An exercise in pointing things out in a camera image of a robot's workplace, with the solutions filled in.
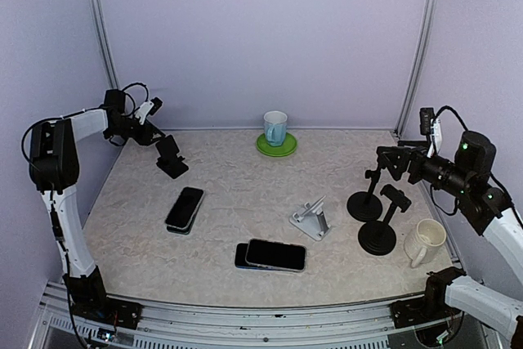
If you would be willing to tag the cream ceramic mug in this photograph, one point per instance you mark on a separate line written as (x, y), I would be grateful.
(423, 242)

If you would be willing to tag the black phone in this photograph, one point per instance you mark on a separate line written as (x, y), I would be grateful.
(281, 256)
(190, 194)

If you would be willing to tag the centre bottom blue phone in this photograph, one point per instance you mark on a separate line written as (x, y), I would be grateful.
(240, 260)

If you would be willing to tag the rear black pole stand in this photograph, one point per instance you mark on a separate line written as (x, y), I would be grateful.
(365, 206)

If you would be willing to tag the black folding phone stand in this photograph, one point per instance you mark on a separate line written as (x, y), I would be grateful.
(169, 160)

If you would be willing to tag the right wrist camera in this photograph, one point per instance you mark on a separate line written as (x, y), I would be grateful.
(426, 116)

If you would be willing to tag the front black pole stand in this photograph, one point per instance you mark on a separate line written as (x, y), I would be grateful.
(378, 237)

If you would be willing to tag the light blue mug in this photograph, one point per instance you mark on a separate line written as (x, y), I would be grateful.
(275, 125)

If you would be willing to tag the right aluminium corner post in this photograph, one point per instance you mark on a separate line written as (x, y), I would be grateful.
(418, 62)

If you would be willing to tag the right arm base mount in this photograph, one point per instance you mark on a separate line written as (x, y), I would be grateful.
(431, 305)

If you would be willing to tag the left bottom teal phone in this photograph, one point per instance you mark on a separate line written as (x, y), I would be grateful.
(181, 216)

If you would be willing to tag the white folding phone stand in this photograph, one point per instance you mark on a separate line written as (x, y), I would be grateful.
(310, 219)

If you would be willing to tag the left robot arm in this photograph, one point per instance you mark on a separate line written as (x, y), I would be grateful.
(50, 148)

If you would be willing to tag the black pole stand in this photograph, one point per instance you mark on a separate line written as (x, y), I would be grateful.
(378, 237)
(365, 206)

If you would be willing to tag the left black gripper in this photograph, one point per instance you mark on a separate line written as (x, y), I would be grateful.
(145, 137)

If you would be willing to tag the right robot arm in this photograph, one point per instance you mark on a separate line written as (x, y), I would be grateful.
(489, 210)

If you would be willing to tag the centre top black phone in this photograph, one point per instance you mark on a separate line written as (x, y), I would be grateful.
(281, 256)

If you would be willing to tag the aluminium corner post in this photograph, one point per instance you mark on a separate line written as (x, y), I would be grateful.
(418, 62)
(103, 43)

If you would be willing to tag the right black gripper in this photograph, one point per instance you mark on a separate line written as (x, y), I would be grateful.
(417, 155)

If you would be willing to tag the left top black phone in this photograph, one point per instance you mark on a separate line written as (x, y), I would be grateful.
(190, 194)

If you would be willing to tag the green saucer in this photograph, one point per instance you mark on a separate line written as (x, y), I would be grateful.
(288, 147)

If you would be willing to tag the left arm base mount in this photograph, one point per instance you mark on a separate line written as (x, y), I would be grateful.
(91, 301)

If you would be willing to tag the left aluminium corner post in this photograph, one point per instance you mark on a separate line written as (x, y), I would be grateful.
(103, 43)

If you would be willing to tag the front aluminium rail frame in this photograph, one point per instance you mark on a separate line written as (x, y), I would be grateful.
(174, 325)

